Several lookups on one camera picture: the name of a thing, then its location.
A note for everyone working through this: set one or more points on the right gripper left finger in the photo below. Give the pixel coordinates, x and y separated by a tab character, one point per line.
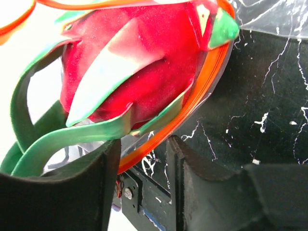
75	197

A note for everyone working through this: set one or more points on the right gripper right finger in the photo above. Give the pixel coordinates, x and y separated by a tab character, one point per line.
209	197

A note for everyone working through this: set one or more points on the red green dragon fruit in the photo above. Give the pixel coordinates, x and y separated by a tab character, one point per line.
126	58

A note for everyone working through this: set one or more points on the clear orange zip bag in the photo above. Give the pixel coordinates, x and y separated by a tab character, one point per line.
37	143

